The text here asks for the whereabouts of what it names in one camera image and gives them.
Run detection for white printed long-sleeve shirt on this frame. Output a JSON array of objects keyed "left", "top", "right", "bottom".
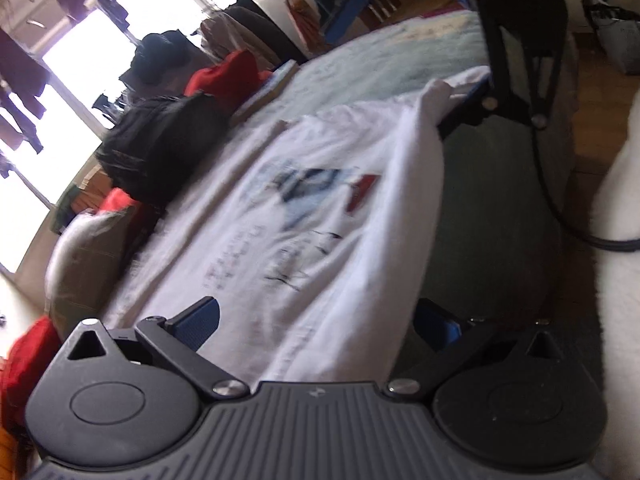
[{"left": 102, "top": 77, "right": 461, "bottom": 386}]

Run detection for clothes rack with garments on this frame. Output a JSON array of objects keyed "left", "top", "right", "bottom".
[{"left": 92, "top": 0, "right": 308, "bottom": 122}]

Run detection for green plaid bed blanket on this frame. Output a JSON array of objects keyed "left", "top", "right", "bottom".
[{"left": 240, "top": 8, "right": 582, "bottom": 391}]

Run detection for grey green pillow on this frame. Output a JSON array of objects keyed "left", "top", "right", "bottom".
[{"left": 44, "top": 206, "right": 156, "bottom": 339}]

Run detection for items on window sill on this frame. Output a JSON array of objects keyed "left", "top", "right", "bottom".
[{"left": 50, "top": 165, "right": 112, "bottom": 235}]

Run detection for black backpack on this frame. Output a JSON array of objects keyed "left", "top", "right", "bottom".
[{"left": 96, "top": 92, "right": 230, "bottom": 209}]

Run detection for paperback book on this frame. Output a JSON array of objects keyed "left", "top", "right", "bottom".
[{"left": 230, "top": 60, "right": 299, "bottom": 127}]

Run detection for red quilt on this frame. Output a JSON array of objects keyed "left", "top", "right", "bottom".
[{"left": 1, "top": 50, "right": 272, "bottom": 432}]

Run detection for hanging laundry at window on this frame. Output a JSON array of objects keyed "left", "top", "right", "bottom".
[{"left": 1, "top": 0, "right": 134, "bottom": 188}]

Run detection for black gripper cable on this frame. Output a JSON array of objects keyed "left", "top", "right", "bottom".
[{"left": 529, "top": 49, "right": 640, "bottom": 252}]

